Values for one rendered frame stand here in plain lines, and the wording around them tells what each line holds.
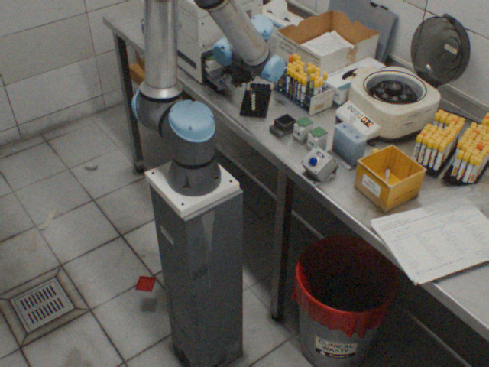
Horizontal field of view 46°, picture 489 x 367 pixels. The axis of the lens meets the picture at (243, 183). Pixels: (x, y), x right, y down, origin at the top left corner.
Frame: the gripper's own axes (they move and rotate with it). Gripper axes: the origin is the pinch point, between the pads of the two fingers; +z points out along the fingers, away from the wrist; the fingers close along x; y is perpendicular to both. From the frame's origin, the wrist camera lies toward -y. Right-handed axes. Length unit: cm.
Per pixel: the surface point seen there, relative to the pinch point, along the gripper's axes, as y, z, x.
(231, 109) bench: 10.4, -0.6, -4.8
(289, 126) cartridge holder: 27.9, -13.7, 2.5
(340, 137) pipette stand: 41.2, -27.2, 6.6
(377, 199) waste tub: 63, -34, 0
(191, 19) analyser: -21.1, -9.6, -4.4
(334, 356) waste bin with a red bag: 101, 33, -4
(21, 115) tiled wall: -83, 137, -41
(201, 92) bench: -2.2, 6.8, -7.2
